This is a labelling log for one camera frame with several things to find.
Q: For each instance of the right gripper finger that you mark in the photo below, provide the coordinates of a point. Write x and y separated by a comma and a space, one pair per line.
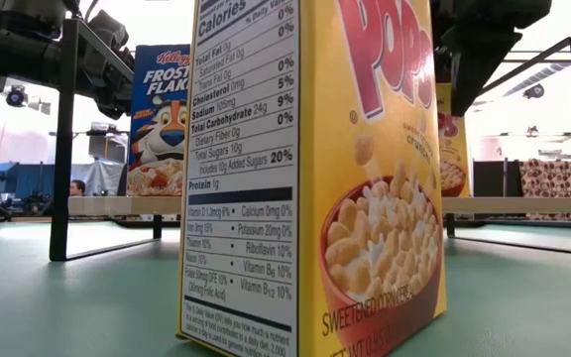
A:
479, 64

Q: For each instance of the black ceiling spotlight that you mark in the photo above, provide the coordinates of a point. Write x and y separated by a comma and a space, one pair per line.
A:
534, 90
16, 95

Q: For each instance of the blue tarp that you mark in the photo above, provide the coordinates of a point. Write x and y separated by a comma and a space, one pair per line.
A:
13, 178

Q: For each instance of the yellow Corn Pops cereal box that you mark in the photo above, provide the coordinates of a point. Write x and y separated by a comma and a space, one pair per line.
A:
454, 149
375, 149

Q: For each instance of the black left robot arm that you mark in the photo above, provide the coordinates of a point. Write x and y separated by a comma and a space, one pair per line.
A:
18, 54

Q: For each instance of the brown patterned cloth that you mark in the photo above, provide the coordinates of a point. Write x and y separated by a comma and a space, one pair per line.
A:
550, 181

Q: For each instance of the person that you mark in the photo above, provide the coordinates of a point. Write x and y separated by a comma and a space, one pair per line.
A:
78, 187

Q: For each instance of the wooden shelf with black frame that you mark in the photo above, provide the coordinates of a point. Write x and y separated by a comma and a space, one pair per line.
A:
65, 149

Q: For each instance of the black panel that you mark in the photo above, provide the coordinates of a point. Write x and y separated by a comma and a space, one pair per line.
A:
496, 178

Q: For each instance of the grey tarp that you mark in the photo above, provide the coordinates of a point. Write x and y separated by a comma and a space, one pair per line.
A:
99, 176

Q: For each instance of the green table mat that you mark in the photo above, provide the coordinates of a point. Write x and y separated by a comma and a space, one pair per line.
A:
67, 307

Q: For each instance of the blue Frosted Flakes cereal box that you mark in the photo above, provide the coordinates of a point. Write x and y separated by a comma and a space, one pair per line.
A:
159, 124

